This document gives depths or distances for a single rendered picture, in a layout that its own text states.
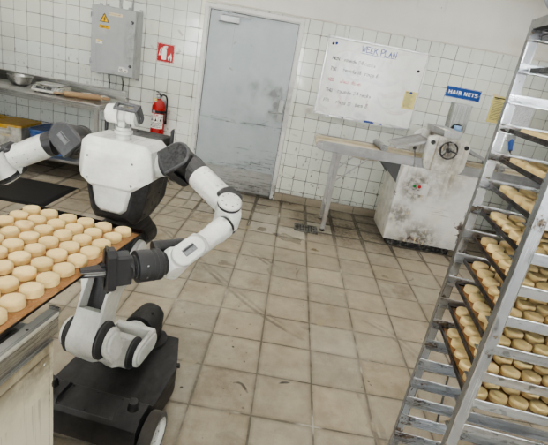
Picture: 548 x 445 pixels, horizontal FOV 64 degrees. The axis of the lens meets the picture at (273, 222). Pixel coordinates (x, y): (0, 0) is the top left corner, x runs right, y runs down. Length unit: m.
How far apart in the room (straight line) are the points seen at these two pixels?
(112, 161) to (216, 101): 3.87
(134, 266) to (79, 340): 0.60
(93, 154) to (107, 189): 0.13
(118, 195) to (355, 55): 4.04
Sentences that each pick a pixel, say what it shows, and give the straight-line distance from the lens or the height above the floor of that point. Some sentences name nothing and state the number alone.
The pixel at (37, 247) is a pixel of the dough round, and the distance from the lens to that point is 1.30.
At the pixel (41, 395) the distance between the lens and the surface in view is 1.30.
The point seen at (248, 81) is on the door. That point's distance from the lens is 5.31.
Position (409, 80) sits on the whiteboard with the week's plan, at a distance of 5.38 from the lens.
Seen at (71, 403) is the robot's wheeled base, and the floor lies 0.19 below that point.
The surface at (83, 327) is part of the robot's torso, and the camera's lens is 1.74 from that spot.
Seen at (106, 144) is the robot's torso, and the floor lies 1.22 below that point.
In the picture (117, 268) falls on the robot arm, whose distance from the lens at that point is 1.20.
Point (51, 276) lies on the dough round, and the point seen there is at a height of 1.02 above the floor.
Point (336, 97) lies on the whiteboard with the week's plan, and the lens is 5.26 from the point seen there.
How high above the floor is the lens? 1.56
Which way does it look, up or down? 20 degrees down
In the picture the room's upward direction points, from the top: 10 degrees clockwise
